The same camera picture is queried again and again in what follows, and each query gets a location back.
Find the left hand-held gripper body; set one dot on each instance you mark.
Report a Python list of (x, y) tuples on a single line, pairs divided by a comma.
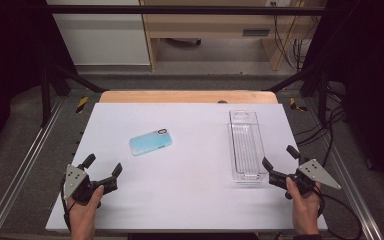
[(74, 180)]

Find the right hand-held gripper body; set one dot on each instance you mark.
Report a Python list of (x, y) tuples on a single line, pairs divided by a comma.
[(315, 173)]

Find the clear plastic tray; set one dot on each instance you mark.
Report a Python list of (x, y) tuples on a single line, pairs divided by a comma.
[(246, 146)]

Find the iridescent blue phone case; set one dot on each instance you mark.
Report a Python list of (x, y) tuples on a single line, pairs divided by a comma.
[(150, 142)]

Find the person's left hand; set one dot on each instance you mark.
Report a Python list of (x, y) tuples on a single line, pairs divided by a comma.
[(83, 211)]

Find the person's right hand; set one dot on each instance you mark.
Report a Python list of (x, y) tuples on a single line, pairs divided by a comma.
[(305, 205)]

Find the yellow black tape marker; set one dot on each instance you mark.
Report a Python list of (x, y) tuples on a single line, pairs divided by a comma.
[(295, 104), (82, 104)]

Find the light wooden table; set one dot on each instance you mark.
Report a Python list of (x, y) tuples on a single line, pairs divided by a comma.
[(180, 96)]

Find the black curtain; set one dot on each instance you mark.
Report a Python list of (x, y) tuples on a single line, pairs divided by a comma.
[(10, 50), (370, 66)]

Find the white cabinet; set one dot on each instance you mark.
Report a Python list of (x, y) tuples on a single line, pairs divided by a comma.
[(103, 36)]

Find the beige wooden desk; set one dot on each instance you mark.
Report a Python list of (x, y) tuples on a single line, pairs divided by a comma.
[(213, 23)]

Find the aluminium rail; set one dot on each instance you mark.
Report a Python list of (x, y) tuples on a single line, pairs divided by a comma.
[(23, 170), (346, 176)]

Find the black metal frame strut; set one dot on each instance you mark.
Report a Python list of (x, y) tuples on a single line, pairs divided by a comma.
[(63, 80), (310, 78)]

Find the black horizontal frame bar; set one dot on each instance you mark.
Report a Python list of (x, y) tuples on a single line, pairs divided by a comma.
[(180, 10)]

